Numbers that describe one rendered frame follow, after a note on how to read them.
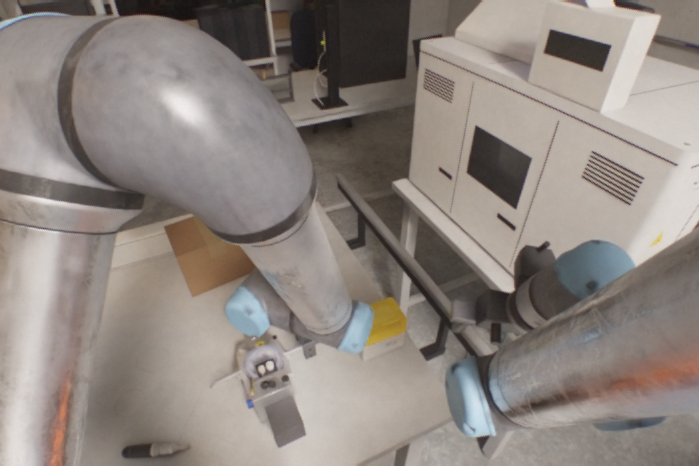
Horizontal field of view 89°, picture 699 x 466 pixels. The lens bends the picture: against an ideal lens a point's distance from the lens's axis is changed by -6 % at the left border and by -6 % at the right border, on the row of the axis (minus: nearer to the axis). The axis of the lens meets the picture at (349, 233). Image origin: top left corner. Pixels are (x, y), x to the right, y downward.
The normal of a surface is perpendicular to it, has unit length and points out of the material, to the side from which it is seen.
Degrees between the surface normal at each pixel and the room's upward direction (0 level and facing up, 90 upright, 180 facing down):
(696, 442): 0
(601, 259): 24
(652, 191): 90
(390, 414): 0
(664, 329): 92
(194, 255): 90
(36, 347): 69
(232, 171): 85
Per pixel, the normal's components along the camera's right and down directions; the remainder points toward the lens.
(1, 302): 0.04, 0.06
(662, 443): -0.02, -0.77
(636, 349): -0.97, 0.19
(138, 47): 0.17, -0.28
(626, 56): 0.41, 0.57
